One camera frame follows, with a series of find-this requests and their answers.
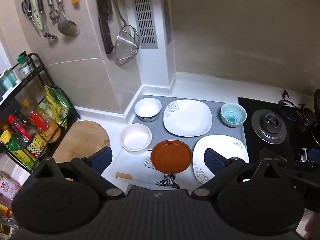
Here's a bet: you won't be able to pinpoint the black glass gas stove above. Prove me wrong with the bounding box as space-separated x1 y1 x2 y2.
237 96 320 175

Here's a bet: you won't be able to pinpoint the dark cooking pan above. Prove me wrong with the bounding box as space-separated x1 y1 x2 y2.
299 89 320 148

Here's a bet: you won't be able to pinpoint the metal serving spoon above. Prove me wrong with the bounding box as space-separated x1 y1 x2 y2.
54 0 80 37

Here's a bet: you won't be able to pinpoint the yellow green snack packets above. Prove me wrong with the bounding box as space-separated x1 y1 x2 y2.
44 85 73 130

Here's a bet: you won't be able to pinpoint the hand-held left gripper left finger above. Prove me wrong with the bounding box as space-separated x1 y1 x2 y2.
30 146 125 201

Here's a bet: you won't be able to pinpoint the kitchen scissors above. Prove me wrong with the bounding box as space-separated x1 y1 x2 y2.
21 0 35 27

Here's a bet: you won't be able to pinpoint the metal mesh strainer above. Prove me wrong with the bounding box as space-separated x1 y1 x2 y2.
106 0 140 67

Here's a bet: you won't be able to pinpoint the green bottle with yellow cap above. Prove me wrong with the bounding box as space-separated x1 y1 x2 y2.
0 130 35 170

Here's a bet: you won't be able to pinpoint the white printed carton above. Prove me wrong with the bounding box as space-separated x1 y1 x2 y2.
0 172 22 200

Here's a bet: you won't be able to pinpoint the yellow packet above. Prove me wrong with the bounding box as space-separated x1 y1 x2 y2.
0 204 13 218

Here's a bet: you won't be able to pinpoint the oil bottle with red cap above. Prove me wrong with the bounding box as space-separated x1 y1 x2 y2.
30 110 62 143

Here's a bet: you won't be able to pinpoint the silver gas burner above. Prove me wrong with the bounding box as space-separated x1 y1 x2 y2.
251 109 288 145

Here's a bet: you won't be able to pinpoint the clear bottle with yellow cap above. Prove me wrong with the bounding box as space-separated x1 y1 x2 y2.
21 99 34 115

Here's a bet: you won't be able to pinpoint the white bowl with blue pattern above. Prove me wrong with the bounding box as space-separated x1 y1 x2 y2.
134 97 162 122

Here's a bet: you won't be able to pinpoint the black pot support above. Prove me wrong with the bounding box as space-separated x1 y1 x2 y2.
277 89 307 120

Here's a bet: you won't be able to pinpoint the black metal shelf rack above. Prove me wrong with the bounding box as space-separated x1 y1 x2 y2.
0 52 80 173

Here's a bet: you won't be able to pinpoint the plain white bowl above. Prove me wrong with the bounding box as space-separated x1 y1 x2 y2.
121 124 152 152

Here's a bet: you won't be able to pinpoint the person's right hand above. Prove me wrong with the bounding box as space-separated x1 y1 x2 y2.
304 216 320 240

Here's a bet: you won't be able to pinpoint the brown round plate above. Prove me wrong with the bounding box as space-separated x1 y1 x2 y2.
151 140 192 174

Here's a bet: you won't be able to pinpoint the white square floral plate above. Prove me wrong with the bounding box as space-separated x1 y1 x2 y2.
163 99 213 137
192 134 250 185

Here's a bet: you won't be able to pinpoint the white cloth with black print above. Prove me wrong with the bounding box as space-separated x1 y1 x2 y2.
104 140 200 190

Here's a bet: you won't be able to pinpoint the grey vent grille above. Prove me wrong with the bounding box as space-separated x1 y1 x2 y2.
129 0 159 49

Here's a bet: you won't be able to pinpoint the metal handled utensil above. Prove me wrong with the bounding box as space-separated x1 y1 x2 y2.
44 0 60 22

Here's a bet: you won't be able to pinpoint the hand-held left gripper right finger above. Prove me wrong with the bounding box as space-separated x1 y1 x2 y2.
191 148 288 200

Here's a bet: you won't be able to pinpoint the spice bottle with green cap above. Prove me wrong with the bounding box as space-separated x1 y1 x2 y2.
17 52 32 78

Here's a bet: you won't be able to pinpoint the dark hanging board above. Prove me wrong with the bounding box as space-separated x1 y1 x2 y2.
94 0 115 55

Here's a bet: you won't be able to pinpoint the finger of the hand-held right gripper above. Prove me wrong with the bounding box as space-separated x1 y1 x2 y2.
308 148 320 161
259 149 313 180

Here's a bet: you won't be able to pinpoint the green handled peeler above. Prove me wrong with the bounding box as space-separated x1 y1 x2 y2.
29 0 45 30

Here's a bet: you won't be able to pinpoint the teal bowl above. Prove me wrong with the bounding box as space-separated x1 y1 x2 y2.
220 102 247 128

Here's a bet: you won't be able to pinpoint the dark sauce bottle red cap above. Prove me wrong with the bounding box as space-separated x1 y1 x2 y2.
7 115 38 150

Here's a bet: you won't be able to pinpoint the teal lidded jar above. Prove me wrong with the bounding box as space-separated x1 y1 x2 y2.
0 69 17 93

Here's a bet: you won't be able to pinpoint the knife with wooden handle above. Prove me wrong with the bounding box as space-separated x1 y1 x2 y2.
115 172 160 190

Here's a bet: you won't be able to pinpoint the metal can opener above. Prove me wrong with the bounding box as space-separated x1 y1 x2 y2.
35 0 58 40

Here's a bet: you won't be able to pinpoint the grey dish mat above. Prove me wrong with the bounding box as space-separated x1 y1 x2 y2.
131 94 248 155

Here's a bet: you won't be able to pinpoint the round wooden cutting board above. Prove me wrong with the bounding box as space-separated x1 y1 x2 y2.
52 120 110 164

